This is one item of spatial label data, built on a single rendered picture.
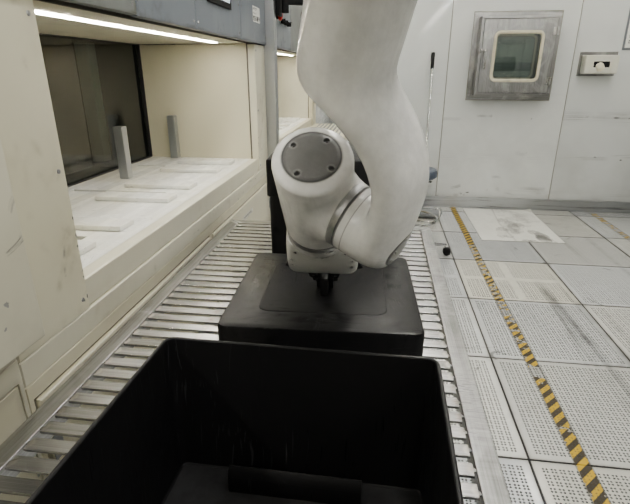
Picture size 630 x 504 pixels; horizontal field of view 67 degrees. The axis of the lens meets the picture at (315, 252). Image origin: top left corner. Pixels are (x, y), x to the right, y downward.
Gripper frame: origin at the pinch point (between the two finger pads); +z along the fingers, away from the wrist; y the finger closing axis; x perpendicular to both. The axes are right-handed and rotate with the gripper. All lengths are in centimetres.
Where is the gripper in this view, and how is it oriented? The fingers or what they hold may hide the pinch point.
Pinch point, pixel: (325, 274)
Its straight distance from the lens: 76.1
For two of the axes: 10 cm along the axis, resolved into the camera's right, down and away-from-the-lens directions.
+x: -0.6, 9.1, -4.1
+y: -10.0, -0.3, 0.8
